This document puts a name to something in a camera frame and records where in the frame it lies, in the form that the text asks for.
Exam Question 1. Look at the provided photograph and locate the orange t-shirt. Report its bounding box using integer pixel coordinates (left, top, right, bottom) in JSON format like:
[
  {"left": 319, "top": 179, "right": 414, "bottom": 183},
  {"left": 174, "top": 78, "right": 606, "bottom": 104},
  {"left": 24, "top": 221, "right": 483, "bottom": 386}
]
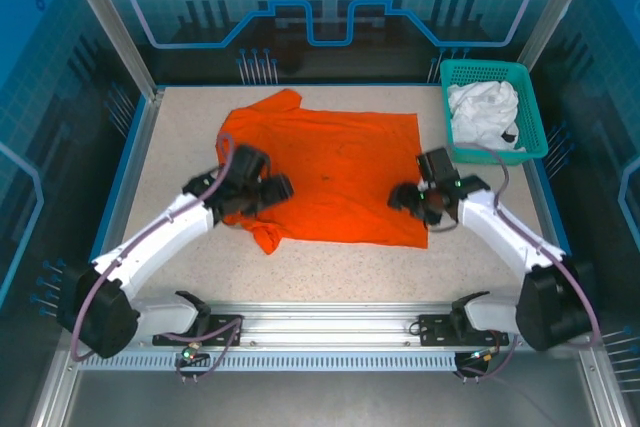
[{"left": 215, "top": 88, "right": 430, "bottom": 257}]

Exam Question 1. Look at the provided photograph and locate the white t-shirt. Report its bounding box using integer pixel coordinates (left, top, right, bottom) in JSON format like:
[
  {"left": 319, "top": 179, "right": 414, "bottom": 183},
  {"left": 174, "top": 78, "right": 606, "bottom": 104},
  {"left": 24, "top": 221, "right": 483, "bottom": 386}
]
[{"left": 445, "top": 79, "right": 528, "bottom": 153}]

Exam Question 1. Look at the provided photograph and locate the teal plastic basket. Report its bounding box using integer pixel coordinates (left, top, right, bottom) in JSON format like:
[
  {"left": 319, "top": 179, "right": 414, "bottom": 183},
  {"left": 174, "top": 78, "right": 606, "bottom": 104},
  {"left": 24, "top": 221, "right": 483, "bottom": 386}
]
[{"left": 439, "top": 58, "right": 550, "bottom": 167}]

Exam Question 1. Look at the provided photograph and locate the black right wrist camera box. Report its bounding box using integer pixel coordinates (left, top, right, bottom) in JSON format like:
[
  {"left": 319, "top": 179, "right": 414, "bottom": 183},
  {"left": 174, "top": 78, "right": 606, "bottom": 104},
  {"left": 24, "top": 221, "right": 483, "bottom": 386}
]
[{"left": 416, "top": 146, "right": 462, "bottom": 189}]

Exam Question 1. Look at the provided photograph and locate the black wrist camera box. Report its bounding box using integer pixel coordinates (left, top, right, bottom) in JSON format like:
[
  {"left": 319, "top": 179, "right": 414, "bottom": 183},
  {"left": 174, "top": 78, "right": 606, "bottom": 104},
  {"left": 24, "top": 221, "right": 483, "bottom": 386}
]
[
  {"left": 416, "top": 146, "right": 462, "bottom": 189},
  {"left": 230, "top": 144, "right": 272, "bottom": 184}
]

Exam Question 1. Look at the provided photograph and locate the thin black right gripper cable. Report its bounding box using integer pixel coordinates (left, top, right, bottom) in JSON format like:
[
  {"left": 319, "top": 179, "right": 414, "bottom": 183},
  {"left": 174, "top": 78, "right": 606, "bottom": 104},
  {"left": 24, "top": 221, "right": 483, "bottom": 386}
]
[{"left": 428, "top": 214, "right": 462, "bottom": 234}]

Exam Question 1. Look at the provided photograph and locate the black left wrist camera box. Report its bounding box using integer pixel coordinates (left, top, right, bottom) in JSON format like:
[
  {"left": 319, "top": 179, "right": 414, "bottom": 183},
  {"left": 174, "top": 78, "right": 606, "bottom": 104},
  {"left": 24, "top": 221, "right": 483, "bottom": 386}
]
[{"left": 230, "top": 144, "right": 272, "bottom": 184}]

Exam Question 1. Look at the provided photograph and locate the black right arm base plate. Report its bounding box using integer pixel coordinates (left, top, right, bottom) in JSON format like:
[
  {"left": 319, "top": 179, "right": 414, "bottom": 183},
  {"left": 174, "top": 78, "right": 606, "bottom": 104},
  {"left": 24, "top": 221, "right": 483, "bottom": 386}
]
[{"left": 417, "top": 313, "right": 511, "bottom": 348}]

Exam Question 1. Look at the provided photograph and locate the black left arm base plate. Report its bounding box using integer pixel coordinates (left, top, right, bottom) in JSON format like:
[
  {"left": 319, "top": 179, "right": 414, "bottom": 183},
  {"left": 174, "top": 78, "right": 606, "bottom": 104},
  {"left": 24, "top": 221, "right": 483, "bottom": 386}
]
[{"left": 152, "top": 314, "right": 245, "bottom": 348}]

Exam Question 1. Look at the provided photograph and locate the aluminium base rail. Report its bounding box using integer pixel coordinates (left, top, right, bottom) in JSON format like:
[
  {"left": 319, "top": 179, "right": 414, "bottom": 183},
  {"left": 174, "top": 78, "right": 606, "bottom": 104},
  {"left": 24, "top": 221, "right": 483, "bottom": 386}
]
[{"left": 127, "top": 300, "right": 526, "bottom": 349}]

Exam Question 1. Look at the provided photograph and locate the short purple looped cable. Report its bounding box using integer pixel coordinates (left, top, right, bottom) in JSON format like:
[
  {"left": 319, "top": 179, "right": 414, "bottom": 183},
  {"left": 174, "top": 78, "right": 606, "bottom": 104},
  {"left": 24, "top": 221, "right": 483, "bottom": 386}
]
[
  {"left": 173, "top": 314, "right": 245, "bottom": 385},
  {"left": 452, "top": 334, "right": 520, "bottom": 383}
]

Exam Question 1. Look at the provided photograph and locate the slotted grey cable duct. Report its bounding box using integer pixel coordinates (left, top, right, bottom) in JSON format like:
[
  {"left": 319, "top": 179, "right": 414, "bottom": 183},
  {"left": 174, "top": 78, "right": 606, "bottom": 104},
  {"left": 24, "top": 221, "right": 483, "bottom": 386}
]
[{"left": 78, "top": 349, "right": 471, "bottom": 373}]

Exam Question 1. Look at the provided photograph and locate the aluminium frame post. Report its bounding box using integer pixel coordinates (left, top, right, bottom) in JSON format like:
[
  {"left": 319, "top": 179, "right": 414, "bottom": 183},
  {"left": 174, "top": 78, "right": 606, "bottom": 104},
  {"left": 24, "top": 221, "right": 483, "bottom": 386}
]
[
  {"left": 516, "top": 0, "right": 610, "bottom": 78},
  {"left": 55, "top": 0, "right": 164, "bottom": 102}
]

